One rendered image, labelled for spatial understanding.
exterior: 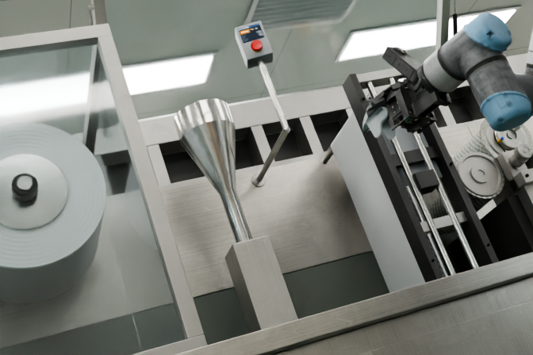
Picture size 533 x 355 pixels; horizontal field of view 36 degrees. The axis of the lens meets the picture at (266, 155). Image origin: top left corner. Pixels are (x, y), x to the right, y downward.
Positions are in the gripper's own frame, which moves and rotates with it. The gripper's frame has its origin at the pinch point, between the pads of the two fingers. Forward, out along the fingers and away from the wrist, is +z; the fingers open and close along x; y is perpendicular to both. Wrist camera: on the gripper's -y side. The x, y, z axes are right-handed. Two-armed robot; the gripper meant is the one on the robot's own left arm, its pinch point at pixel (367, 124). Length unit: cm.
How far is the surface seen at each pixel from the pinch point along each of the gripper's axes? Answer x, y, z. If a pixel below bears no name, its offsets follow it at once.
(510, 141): 57, -7, 9
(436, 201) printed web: 47, 0, 29
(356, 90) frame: 12.4, -17.7, 11.9
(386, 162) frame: 14.9, 0.9, 12.1
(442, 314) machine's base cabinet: 6.7, 39.1, 2.8
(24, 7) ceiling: -6, -157, 165
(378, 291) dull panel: 41, 15, 53
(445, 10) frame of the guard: 75, -66, 25
